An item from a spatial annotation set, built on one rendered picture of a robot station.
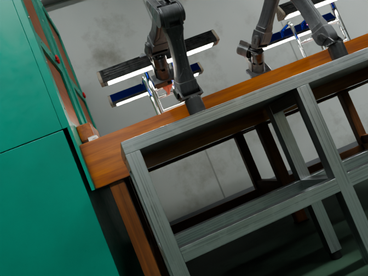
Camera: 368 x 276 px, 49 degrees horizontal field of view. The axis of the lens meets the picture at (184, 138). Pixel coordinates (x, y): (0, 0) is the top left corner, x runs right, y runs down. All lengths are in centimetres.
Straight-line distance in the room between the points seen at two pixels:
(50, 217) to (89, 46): 244
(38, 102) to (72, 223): 48
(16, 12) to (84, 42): 211
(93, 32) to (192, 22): 92
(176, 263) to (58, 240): 56
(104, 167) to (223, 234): 60
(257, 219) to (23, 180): 88
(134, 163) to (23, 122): 60
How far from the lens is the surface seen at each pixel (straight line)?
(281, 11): 218
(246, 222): 124
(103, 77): 196
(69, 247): 160
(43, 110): 163
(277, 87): 131
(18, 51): 171
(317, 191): 132
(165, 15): 136
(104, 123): 364
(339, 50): 165
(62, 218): 160
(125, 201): 161
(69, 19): 393
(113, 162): 160
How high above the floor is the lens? 54
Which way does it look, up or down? 3 degrees up
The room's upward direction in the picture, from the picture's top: 22 degrees counter-clockwise
